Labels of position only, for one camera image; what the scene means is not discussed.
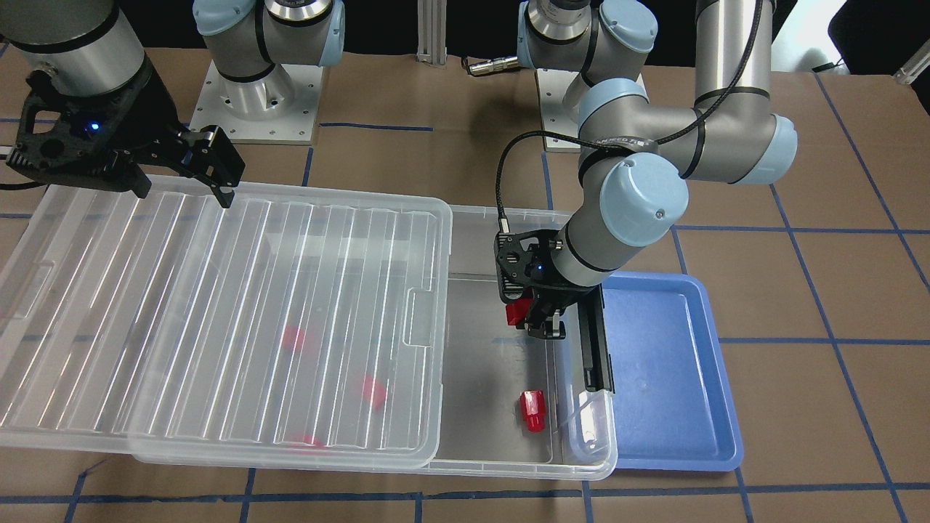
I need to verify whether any red block front edge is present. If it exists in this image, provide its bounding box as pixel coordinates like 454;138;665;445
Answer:
295;433;326;449

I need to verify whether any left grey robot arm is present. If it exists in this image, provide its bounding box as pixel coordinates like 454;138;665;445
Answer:
495;1;799;340

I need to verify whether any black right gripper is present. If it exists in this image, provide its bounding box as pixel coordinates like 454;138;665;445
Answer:
6;59;246;208

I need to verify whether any clear plastic storage box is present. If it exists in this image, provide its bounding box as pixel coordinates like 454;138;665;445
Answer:
126;204;617;479

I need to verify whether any red block near latch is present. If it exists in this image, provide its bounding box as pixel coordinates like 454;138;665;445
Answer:
518;389;548;434

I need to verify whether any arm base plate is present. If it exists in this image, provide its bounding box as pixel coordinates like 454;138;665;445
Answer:
535;68;590;138
190;63;328;146

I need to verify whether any red block from tray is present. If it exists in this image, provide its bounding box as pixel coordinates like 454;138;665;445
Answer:
505;297;533;328

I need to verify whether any aluminium frame post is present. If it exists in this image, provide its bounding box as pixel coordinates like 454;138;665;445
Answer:
416;0;448;68

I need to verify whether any clear plastic box lid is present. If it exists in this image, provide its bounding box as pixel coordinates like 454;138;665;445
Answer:
1;176;454;472

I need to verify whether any blue plastic tray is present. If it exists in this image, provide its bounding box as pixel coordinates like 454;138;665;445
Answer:
602;272;744;473

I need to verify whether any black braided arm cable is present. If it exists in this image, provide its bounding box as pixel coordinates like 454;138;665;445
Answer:
496;0;765;233

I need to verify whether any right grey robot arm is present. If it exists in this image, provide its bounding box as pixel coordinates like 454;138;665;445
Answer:
2;1;346;208

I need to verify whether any red block centre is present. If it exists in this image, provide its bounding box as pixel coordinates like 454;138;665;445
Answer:
361;374;388;411

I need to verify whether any silver cable connector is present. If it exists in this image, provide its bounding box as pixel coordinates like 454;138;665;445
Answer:
463;56;522;77

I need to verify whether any red block upper middle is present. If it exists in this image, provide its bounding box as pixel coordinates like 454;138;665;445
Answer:
281;325;307;354

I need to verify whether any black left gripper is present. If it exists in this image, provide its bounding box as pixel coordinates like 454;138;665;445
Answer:
494;229;598;340

